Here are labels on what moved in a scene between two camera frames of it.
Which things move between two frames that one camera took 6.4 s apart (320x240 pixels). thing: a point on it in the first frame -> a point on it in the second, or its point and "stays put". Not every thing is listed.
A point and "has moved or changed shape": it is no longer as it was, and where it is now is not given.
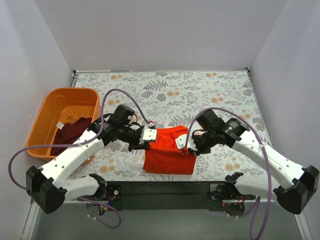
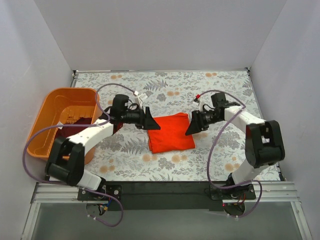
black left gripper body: [139, 139] -> [144, 118]
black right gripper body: [195, 144] -> [199, 120]
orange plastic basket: [64, 105] stays put
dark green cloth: [172, 196] stays put
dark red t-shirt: [69, 134] stays put
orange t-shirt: [164, 157] has moved or changed shape
